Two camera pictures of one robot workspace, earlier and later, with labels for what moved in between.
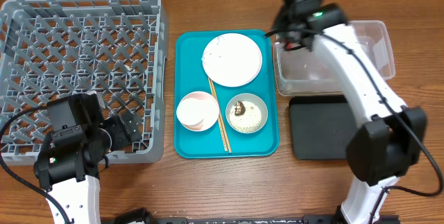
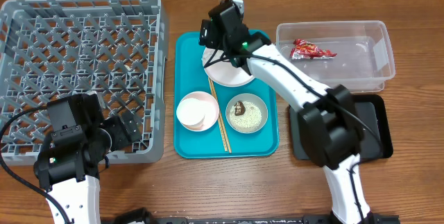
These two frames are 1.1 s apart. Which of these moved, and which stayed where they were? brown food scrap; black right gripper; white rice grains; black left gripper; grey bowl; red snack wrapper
Moved: red snack wrapper; black right gripper
Stayed: brown food scrap; black left gripper; grey bowl; white rice grains
